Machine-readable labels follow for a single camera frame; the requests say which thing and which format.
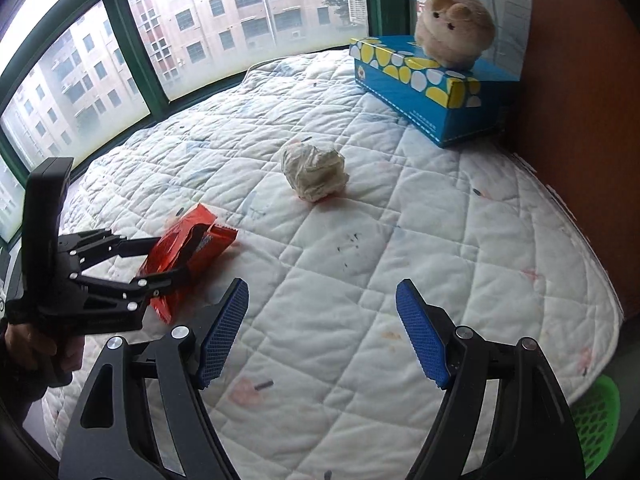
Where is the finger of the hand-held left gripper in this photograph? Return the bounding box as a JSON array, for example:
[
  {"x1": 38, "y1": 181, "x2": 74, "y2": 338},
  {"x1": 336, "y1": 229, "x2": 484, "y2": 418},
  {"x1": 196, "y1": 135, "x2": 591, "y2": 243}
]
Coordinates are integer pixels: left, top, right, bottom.
[
  {"x1": 74, "y1": 226, "x2": 214, "y2": 314},
  {"x1": 57, "y1": 228, "x2": 167, "y2": 268}
]

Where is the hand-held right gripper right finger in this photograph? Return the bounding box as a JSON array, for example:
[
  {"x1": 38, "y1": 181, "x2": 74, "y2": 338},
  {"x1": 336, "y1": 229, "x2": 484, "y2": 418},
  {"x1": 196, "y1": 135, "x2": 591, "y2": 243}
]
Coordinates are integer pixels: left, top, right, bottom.
[{"x1": 395, "y1": 280, "x2": 586, "y2": 480}]

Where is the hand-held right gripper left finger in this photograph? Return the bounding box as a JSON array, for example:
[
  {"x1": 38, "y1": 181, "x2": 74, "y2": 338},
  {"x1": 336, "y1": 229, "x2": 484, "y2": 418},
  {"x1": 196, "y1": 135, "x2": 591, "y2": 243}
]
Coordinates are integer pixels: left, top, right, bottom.
[{"x1": 59, "y1": 278, "x2": 250, "y2": 480}]

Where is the orange snack packet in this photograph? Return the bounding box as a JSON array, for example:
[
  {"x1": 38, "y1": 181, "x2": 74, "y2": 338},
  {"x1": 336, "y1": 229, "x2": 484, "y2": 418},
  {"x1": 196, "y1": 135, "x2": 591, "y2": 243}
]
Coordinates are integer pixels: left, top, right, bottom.
[{"x1": 136, "y1": 203, "x2": 237, "y2": 323}]

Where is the paper ball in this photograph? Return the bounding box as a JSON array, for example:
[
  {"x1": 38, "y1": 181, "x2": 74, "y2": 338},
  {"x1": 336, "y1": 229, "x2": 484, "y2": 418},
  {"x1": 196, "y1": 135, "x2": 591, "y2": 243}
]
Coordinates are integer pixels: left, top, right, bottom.
[{"x1": 280, "y1": 141, "x2": 347, "y2": 203}]

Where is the green plastic basket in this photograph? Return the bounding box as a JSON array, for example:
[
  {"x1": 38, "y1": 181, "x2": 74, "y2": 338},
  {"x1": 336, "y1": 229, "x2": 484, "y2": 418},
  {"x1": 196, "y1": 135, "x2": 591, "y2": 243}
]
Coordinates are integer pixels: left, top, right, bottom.
[{"x1": 570, "y1": 374, "x2": 623, "y2": 480}]

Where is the person's left forearm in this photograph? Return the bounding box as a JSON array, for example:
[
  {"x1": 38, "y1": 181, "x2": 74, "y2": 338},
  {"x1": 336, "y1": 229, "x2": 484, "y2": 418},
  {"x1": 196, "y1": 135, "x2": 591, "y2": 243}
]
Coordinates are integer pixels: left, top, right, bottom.
[{"x1": 0, "y1": 355, "x2": 53, "y2": 413}]

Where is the person's left hand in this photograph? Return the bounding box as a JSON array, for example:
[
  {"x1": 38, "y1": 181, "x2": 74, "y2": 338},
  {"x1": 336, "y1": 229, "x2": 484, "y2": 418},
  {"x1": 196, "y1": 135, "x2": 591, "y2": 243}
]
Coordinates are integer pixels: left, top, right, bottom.
[{"x1": 4, "y1": 322, "x2": 87, "y2": 376}]

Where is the white quilted blanket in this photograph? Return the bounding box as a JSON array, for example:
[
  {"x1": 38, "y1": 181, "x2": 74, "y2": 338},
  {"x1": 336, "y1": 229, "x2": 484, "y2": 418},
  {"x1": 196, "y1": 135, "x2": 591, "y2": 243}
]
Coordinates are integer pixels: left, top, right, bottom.
[{"x1": 40, "y1": 50, "x2": 623, "y2": 480}]

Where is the blue spotted tissue box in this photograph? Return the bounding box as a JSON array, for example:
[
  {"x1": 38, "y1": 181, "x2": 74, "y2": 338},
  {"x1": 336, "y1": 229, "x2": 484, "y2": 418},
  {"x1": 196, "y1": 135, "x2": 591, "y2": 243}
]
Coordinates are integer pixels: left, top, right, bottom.
[{"x1": 349, "y1": 35, "x2": 521, "y2": 148}]

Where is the apartment building outside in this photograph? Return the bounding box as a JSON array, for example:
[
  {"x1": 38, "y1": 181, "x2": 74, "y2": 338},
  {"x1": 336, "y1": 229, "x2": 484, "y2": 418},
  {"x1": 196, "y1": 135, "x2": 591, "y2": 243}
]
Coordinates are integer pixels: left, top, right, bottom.
[{"x1": 0, "y1": 0, "x2": 371, "y2": 161}]

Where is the brown wooden panel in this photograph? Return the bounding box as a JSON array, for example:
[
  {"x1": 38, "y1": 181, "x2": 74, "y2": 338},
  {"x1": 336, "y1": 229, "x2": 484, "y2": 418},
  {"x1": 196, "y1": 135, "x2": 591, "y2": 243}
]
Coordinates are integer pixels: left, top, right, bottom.
[{"x1": 500, "y1": 0, "x2": 640, "y2": 321}]

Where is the beige plush toy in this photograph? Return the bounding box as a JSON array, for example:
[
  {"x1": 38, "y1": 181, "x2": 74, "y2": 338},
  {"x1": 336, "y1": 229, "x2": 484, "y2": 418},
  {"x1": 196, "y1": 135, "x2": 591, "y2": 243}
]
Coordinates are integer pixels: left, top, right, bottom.
[{"x1": 415, "y1": 0, "x2": 497, "y2": 68}]

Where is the green window frame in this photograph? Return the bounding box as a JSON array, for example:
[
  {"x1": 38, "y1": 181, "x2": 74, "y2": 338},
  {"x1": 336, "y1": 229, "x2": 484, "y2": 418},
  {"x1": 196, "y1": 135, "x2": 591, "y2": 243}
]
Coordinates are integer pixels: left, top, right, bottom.
[{"x1": 0, "y1": 0, "x2": 418, "y2": 261}]

